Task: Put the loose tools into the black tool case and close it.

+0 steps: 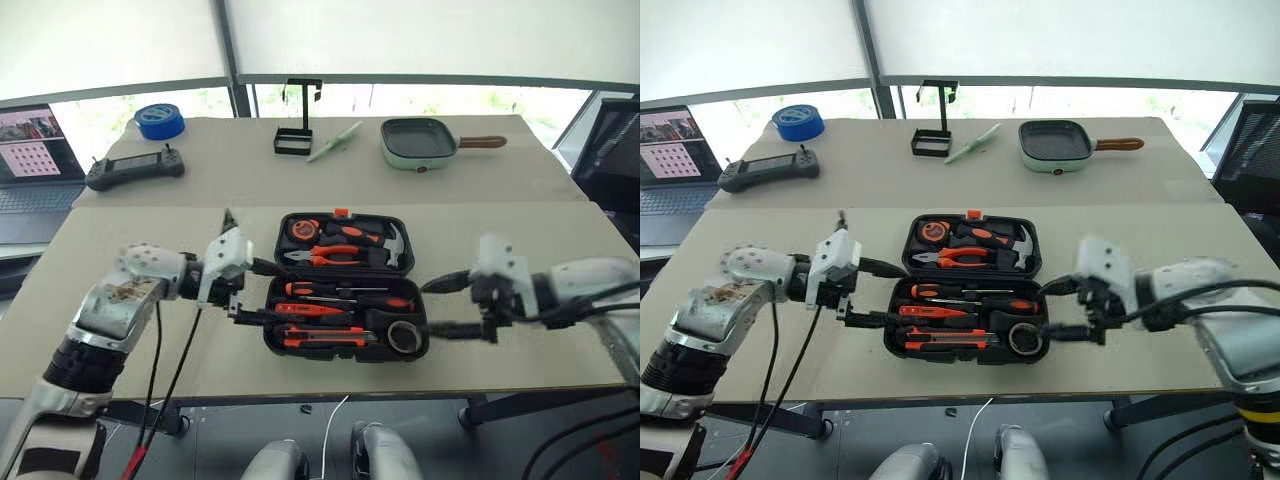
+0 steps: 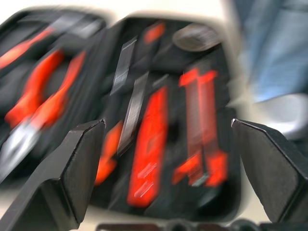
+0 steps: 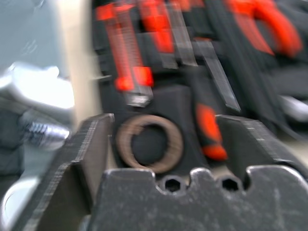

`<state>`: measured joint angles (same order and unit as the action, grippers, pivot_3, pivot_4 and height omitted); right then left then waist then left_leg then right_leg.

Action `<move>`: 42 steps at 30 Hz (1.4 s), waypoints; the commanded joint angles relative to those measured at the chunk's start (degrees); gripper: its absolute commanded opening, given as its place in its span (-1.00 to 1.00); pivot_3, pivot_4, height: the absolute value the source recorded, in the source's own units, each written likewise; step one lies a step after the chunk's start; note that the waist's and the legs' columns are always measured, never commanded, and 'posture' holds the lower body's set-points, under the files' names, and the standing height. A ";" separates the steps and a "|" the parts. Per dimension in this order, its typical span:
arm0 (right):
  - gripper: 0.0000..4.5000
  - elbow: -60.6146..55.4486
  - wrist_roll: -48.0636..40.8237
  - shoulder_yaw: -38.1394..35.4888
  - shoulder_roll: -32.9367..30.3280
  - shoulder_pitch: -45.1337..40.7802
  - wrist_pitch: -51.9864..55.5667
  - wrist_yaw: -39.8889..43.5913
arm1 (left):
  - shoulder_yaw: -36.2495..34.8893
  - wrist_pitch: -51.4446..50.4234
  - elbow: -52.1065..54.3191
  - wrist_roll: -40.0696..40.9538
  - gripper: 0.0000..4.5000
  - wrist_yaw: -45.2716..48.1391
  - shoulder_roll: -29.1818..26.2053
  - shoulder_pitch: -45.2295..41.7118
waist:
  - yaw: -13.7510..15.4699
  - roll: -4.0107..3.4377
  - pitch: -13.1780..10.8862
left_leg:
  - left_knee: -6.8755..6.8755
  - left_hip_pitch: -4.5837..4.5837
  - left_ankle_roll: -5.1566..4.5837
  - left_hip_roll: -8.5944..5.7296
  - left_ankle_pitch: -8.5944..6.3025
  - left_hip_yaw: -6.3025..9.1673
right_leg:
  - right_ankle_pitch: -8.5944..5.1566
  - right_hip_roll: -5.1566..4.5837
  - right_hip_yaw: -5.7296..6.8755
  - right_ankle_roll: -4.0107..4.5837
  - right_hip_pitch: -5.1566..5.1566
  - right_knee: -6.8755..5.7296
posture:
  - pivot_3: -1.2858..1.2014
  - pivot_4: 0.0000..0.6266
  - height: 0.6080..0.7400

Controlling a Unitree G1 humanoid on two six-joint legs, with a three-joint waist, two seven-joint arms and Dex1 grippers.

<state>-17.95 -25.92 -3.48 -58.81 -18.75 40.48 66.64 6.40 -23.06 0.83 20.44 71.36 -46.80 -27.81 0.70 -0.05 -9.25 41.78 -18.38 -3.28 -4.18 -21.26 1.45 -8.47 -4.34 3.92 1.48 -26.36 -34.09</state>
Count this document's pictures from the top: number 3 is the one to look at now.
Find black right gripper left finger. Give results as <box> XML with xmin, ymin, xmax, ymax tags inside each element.
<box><xmin>23</xmin><ymin>113</ymin><xmax>115</xmax><ymax>231</ymax></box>

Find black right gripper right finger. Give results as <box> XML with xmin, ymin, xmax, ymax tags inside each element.
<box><xmin>215</xmin><ymin>114</ymin><xmax>308</xmax><ymax>186</ymax></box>

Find black tool tray with tools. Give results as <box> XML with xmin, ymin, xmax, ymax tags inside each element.
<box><xmin>92</xmin><ymin>0</ymin><xmax>308</xmax><ymax>175</ymax></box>

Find silver flat metal blade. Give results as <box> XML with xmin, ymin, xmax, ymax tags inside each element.
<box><xmin>203</xmin><ymin>54</ymin><xmax>242</xmax><ymax>113</ymax></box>

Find brown tape roll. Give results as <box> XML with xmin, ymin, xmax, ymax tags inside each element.
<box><xmin>115</xmin><ymin>115</ymin><xmax>185</xmax><ymax>174</ymax></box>

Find silver metal robot part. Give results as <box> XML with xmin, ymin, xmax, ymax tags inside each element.
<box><xmin>0</xmin><ymin>61</ymin><xmax>75</xmax><ymax>153</ymax></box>

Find silver metal bit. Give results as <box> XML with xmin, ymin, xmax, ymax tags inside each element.
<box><xmin>166</xmin><ymin>3</ymin><xmax>197</xmax><ymax>69</ymax></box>

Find red black utility knife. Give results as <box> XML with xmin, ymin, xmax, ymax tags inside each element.
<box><xmin>95</xmin><ymin>3</ymin><xmax>155</xmax><ymax>108</ymax></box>

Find red black short handle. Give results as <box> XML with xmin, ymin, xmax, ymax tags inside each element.
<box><xmin>194</xmin><ymin>103</ymin><xmax>229</xmax><ymax>161</ymax></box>

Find red handled pliers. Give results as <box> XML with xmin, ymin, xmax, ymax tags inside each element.
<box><xmin>225</xmin><ymin>0</ymin><xmax>303</xmax><ymax>59</ymax></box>

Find red handled screwdriver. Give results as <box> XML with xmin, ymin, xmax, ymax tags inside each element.
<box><xmin>138</xmin><ymin>0</ymin><xmax>175</xmax><ymax>55</ymax></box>

